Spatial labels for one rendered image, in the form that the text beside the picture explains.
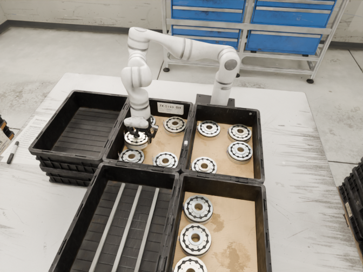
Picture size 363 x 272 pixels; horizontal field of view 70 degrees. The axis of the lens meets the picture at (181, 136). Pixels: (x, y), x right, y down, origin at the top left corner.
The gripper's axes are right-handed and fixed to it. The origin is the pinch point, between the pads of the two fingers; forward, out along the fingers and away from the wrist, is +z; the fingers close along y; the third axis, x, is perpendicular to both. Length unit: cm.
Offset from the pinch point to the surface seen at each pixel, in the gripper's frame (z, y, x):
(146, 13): 55, 75, -276
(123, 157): 1.9, 6.0, 9.8
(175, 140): 4.3, -12.7, -5.9
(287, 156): 16, -67, -17
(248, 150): 1.0, -44.8, -3.1
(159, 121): 4.3, -2.9, -17.2
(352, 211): 65, -123, -23
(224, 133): 3.8, -34.5, -14.2
